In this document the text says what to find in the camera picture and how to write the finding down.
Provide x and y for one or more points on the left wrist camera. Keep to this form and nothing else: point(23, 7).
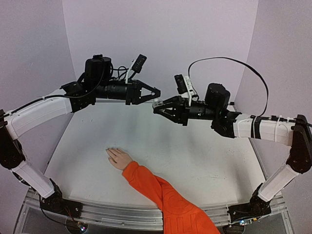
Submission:
point(135, 67)

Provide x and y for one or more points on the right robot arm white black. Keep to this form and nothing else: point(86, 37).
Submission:
point(292, 132)

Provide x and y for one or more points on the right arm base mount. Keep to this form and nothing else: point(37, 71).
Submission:
point(255, 208)

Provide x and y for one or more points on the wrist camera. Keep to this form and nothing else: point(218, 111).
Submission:
point(135, 67)
point(185, 88)

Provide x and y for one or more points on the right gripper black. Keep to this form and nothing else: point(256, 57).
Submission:
point(183, 113)

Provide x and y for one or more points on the clear nail polish bottle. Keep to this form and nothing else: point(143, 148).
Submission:
point(157, 102)

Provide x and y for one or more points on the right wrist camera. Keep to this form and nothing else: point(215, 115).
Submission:
point(185, 88)

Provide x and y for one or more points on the mannequin hand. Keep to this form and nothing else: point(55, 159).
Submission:
point(118, 158)

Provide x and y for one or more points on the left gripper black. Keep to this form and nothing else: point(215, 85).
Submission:
point(134, 99)

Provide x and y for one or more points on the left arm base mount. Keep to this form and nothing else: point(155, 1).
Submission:
point(57, 204)

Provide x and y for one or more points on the orange sleeve forearm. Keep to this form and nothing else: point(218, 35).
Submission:
point(179, 215)

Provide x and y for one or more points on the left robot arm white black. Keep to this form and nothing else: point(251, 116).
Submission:
point(95, 82)

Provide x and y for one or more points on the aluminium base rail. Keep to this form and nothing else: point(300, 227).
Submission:
point(35, 219)

